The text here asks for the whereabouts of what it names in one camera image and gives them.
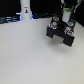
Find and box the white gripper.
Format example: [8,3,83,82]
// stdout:
[61,3,77,18]

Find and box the black kcup holder drawer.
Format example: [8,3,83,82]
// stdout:
[46,14,76,46]

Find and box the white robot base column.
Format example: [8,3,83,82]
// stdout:
[20,0,32,20]

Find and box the kcup pod back left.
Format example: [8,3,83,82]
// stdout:
[53,16,59,21]

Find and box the kcup pod back right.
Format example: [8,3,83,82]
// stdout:
[67,21,74,27]

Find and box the kcup pod front left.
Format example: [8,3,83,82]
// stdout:
[50,24,56,29]

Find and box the kcup pod front right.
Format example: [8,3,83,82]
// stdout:
[64,30,73,36]

